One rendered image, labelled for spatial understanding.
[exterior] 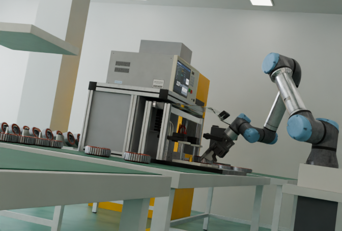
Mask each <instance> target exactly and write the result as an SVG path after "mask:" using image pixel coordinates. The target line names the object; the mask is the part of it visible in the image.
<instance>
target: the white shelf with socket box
mask: <svg viewBox="0 0 342 231"><path fill-rule="evenodd" d="M0 45H1V46H4V47H6V48H9V49H11V50H20V51H31V52H43V53H54V54H65V55H76V56H78V53H79V48H78V47H76V46H74V45H72V44H70V43H68V42H66V41H64V40H62V39H60V38H58V37H56V36H54V35H52V34H50V33H48V32H46V31H44V30H42V29H40V28H38V27H36V26H34V25H32V24H25V23H9V22H0Z"/></svg>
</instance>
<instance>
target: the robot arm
mask: <svg viewBox="0 0 342 231"><path fill-rule="evenodd" d="M262 71H263V72H264V73H265V74H268V75H269V76H270V79H271V81H272V82H273V83H275V84H276V85H277V88H278V90H279V92H278V94H277V96H276V98H275V101H274V103H273V105H272V108H271V110H270V112H269V115H268V117H267V119H266V122H265V124H264V126H263V128H262V129H261V128H257V127H253V126H252V125H251V124H250V122H251V119H250V118H248V117H247V116H246V115H245V114H244V113H241V114H239V115H238V116H237V117H236V119H235V120H234V121H233V122H232V123H231V125H229V126H228V127H227V129H226V130H225V131H224V133H223V134H222V135H223V136H224V138H223V137H219V136H215V135H210V134H209V133H204V134H203V138H205V139H212V140H216V142H214V143H213V144H212V145H211V146H210V147H209V148H208V149H207V150H206V151H205V152H204V153H203V155H202V156H201V157H200V159H199V162H200V161H201V160H203V159H204V158H205V159H207V160H209V161H212V160H213V161H214V162H216V161H217V158H216V155H217V156H218V157H219V158H223V157H224V156H225V155H226V154H227V153H228V152H229V149H230V148H231V147H232V146H233V145H234V144H235V143H234V142H233V140H235V139H236V138H237V137H238V136H239V135H240V134H241V135H242V136H243V137H244V138H245V139H246V140H247V141H248V142H249V143H254V142H262V143H265V144H270V145H273V144H275V143H276V142H277V140H278V135H277V133H276V131H277V129H278V126H279V124H280V122H281V120H282V117H283V115H284V113H285V111H286V109H287V111H288V113H289V118H288V122H287V125H288V126H287V132H288V134H289V136H290V137H291V138H293V139H295V140H297V141H303V142H307V143H312V146H311V152H310V154H309V157H308V159H307V161H306V164H310V165H317V166H324V167H332V168H338V161H337V156H336V149H337V140H338V134H339V125H338V123H337V122H335V121H333V120H330V119H325V118H317V119H314V117H313V115H312V113H311V111H310V110H308V109H306V108H305V105H304V103H303V101H302V99H301V97H300V94H299V92H298V90H297V88H298V86H299V84H300V81H301V67H300V65H299V63H298V62H297V61H296V60H295V59H292V58H289V57H286V56H284V55H281V54H279V53H274V52H272V53H269V54H268V55H267V56H266V57H265V58H264V60H263V63H262Z"/></svg>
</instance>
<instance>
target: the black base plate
mask: <svg viewBox="0 0 342 231"><path fill-rule="evenodd" d="M150 163H157V164H163V165H169V166H175V167H181V168H188V169H194V170H201V171H207V172H213V173H217V174H223V175H237V176H246V174H247V172H243V171H237V170H231V169H224V168H216V167H208V166H198V165H192V164H186V163H179V162H172V160H171V161H167V160H158V159H156V158H151V161H150Z"/></svg>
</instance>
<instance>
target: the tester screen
mask: <svg viewBox="0 0 342 231"><path fill-rule="evenodd" d="M184 77H185V78H187V79H188V80H189V77H190V70H189V69H188V68H186V67H185V66H183V65H182V64H181V63H179V62H178V63H177V69H176V76H175V83H174V85H175V86H177V85H176V84H177V81H179V82H180V86H177V87H178V88H180V89H181V91H182V85H185V86H187V87H188V85H187V84H185V83H184V82H183V78H184ZM173 90H174V91H176V92H178V93H180V94H182V93H181V91H178V90H176V89H173ZM182 95H184V94H182ZM184 96H185V95H184ZM185 97H187V96H185Z"/></svg>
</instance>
